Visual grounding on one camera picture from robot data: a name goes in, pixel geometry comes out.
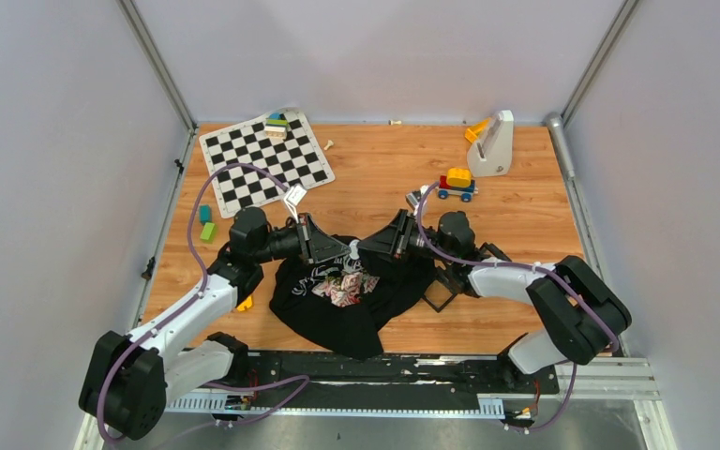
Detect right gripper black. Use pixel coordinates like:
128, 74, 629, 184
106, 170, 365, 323
356, 210, 454, 264

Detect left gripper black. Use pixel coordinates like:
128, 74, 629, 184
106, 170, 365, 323
254, 213, 351, 265

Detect black printed t-shirt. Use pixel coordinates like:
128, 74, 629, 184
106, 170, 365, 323
269, 254, 437, 360

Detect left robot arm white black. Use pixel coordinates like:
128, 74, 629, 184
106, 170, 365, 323
78, 207, 352, 440

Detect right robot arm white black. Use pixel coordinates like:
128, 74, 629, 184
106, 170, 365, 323
355, 210, 632, 392

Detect black white chessboard mat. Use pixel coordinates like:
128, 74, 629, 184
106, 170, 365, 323
199, 108, 336, 218

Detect toy car with yellow block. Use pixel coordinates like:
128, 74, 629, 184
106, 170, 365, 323
437, 168, 478, 203

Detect yellow triangular plastic tool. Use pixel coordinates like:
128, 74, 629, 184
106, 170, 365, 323
235, 295, 254, 312

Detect green toy block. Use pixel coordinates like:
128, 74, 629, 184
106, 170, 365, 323
200, 222, 217, 243

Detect teal toy block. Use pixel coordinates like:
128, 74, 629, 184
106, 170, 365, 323
198, 204, 213, 225

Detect stacked coloured toy blocks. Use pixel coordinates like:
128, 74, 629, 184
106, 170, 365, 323
263, 112, 289, 140

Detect white angled plastic stand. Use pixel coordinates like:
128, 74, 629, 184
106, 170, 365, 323
467, 110, 515, 178

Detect orange plastic piece behind stand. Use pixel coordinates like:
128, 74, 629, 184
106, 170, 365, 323
464, 117, 491, 144

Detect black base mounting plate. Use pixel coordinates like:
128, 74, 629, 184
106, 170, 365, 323
221, 351, 560, 411

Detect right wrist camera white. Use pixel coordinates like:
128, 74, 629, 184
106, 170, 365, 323
404, 185, 428, 214

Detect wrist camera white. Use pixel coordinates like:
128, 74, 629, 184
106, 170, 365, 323
282, 184, 308, 220
404, 185, 428, 214

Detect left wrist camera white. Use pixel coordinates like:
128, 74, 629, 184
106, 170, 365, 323
282, 184, 308, 220

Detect black square frame near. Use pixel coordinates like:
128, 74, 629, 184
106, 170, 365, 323
422, 272, 460, 313

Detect black square frame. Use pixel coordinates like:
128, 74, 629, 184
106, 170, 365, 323
422, 272, 460, 313
481, 242, 511, 262

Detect black square frame far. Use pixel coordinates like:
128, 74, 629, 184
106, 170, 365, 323
481, 242, 511, 262

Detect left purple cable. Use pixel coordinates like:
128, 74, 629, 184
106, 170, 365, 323
95, 162, 311, 450

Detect purple cable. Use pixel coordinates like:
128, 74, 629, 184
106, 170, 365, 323
414, 182, 623, 435
95, 162, 311, 450

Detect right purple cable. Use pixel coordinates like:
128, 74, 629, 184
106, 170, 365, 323
414, 182, 623, 435

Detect aluminium rail frame front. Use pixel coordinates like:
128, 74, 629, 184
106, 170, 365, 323
74, 349, 678, 450

